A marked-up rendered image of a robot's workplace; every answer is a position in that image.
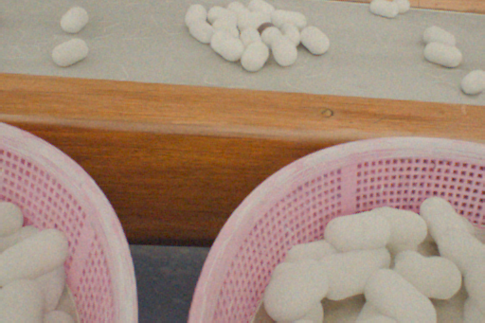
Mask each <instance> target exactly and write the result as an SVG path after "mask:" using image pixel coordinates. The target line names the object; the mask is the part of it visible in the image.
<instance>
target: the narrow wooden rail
mask: <svg viewBox="0 0 485 323"><path fill-rule="evenodd" d="M0 122H2V123H5V124H8V125H10V126H13V127H16V128H18V129H21V130H23V131H26V132H28V133H30V134H32V135H35V136H37V137H39V138H41V139H42V140H44V141H46V142H48V143H49V144H51V145H53V146H54V147H56V148H58V149H59V150H60V151H62V152H63V153H65V154H66V155H68V156H69V157H70V158H71V159H73V160H74V161H75V162H76V163H77V164H78V165H79V166H80V167H81V168H82V169H83V170H84V171H85V172H86V173H87V174H88V175H89V177H90V178H91V179H92V180H93V181H94V182H95V183H96V185H97V186H98V187H99V189H100V190H101V191H102V193H103V194H104V196H105V197H106V199H107V200H108V202H109V204H110V205H111V207H112V208H113V210H114V212H115V214H116V215H117V218H118V220H119V222H120V225H121V227H122V230H123V233H124V236H125V238H126V241H127V244H131V245H162V246H192V247H212V245H213V244H214V243H215V241H216V239H217V237H218V236H219V234H220V232H221V230H222V229H223V227H224V226H225V224H226V222H227V221H228V220H229V218H230V217H231V215H232V214H233V213H234V211H235V210H236V209H237V208H238V207H239V206H240V204H241V203H242V202H243V201H244V200H245V199H246V197H248V196H249V195H250V194H251V193H252V192H253V191H254V190H255V189H256V188H257V187H258V186H259V185H260V184H262V183H263V182H264V181H265V180H267V179H268V178H269V177H270V176H272V175H273V174H275V173H276V172H278V171H279V170H281V169H283V168H285V167H286V166H288V165H290V164H292V163H295V162H296V161H297V160H300V159H302V158H304V157H306V156H308V155H310V154H313V153H317V152H320V151H323V150H326V149H328V148H332V147H335V146H339V145H341V144H343V143H348V142H352V141H357V140H363V139H370V138H379V137H393V136H421V137H436V138H448V139H455V140H463V141H469V142H475V143H480V144H485V105H479V104H465V103H452V102H437V101H423V100H410V99H383V98H369V97H355V96H341V95H327V94H313V93H299V92H284V91H270V90H257V89H242V88H228V87H215V86H201V85H186V84H172V83H158V82H145V81H117V80H104V79H89V78H75V77H62V76H48V75H33V74H20V73H6V72H0Z"/></svg>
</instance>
